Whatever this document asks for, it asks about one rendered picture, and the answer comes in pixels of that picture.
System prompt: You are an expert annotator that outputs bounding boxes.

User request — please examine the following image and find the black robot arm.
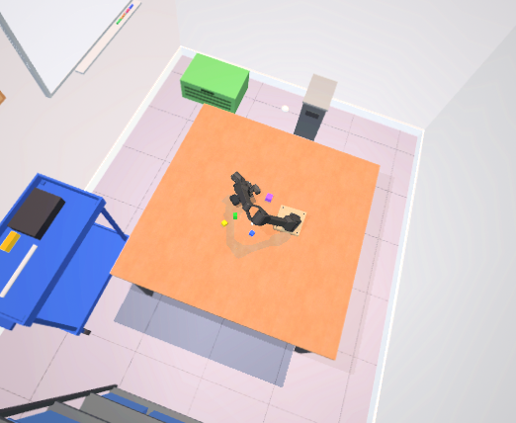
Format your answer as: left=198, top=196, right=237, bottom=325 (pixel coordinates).
left=230, top=171, right=301, bottom=232

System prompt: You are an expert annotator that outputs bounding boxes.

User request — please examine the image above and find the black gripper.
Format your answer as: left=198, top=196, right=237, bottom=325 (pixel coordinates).
left=229, top=184, right=261, bottom=206

